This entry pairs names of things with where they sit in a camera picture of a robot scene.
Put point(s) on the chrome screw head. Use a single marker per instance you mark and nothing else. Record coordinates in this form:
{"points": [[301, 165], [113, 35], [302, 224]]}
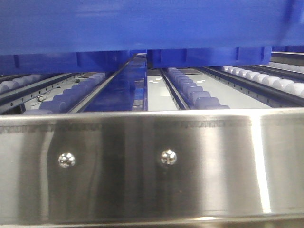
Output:
{"points": [[168, 157], [66, 160]]}

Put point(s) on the left chrome screw head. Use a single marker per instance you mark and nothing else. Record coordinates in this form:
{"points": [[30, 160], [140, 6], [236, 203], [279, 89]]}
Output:
{"points": [[66, 160]]}

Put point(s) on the stainless steel front rail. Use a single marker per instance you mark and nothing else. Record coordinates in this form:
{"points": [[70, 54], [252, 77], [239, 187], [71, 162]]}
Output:
{"points": [[235, 169]]}

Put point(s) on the right chrome screw head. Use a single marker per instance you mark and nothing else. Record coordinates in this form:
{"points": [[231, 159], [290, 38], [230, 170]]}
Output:
{"points": [[168, 157]]}

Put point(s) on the blue centre guide rail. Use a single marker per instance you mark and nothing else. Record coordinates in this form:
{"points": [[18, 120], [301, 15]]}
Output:
{"points": [[126, 92]]}

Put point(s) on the blue plastic bin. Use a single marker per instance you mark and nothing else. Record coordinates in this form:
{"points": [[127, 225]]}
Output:
{"points": [[57, 36]]}

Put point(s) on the white roller track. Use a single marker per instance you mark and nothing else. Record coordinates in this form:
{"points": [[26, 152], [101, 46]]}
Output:
{"points": [[284, 83], [9, 85], [193, 94], [62, 103]]}

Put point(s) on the far right white roller track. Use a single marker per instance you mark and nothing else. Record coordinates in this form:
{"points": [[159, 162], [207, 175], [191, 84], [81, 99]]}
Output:
{"points": [[284, 83]]}

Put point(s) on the far left white roller track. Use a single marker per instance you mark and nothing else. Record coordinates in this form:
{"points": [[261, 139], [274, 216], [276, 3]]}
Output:
{"points": [[9, 85]]}

